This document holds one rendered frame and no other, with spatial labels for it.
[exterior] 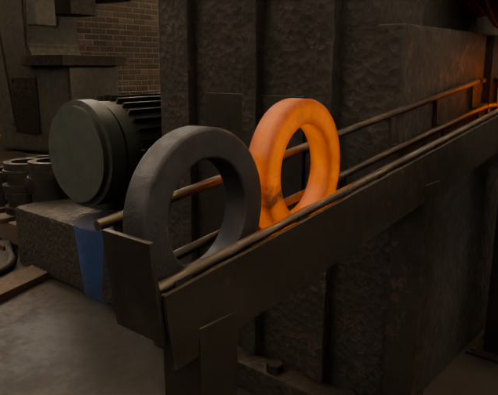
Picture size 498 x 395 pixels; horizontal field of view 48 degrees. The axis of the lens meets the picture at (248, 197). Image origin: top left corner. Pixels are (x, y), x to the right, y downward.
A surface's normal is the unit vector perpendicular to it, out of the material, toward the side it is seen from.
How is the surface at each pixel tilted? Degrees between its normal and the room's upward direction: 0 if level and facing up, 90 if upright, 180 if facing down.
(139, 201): 72
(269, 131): 52
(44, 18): 90
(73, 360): 0
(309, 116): 90
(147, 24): 90
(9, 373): 0
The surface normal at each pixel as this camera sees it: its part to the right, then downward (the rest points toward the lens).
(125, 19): 0.76, 0.15
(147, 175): -0.52, -0.41
